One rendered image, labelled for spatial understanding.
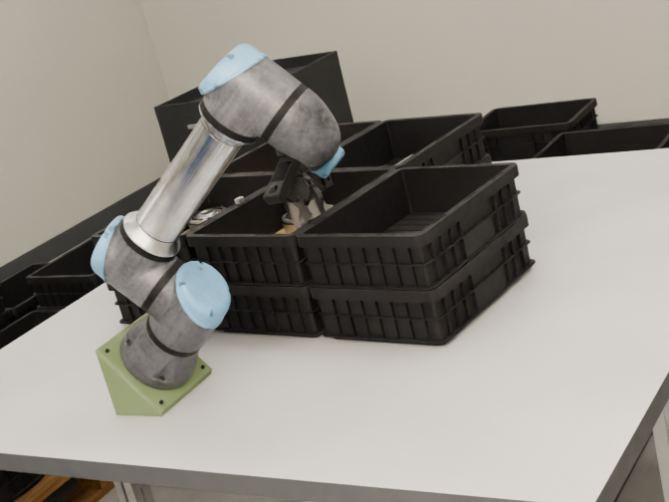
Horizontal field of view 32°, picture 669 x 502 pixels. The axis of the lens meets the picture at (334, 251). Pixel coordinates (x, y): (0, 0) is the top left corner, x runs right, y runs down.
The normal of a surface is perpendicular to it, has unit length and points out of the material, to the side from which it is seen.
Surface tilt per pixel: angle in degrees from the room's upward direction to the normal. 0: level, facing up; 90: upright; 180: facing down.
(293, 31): 90
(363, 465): 0
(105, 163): 90
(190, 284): 57
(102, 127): 90
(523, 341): 0
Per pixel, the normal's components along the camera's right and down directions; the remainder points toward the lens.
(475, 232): 0.79, 0.00
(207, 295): 0.60, -0.55
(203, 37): -0.49, 0.39
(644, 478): -0.23, -0.92
